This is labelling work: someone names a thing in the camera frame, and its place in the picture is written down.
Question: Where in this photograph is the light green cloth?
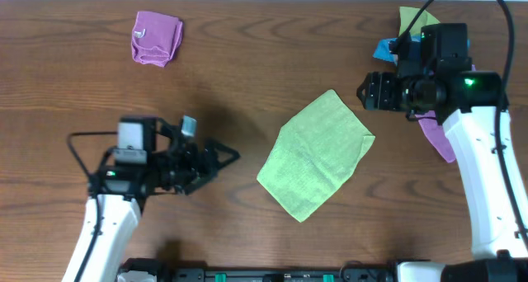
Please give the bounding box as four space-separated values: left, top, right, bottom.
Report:
257 90 375 223

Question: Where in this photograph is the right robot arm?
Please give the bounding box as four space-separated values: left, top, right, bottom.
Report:
357 23 527 281

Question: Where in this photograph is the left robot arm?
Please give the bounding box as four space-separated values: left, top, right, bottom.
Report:
63 138 240 281

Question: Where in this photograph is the blue cloth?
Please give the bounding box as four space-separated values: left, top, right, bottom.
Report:
373 38 398 64

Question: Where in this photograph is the purple crumpled cloth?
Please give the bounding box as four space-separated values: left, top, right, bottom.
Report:
414 63 478 164

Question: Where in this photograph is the olive green cloth at back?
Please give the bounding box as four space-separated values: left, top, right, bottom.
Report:
398 6 441 38

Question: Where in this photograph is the folded purple cloth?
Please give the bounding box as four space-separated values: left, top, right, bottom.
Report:
131 11 184 68

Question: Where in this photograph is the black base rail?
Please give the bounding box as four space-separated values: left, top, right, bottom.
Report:
117 257 450 282

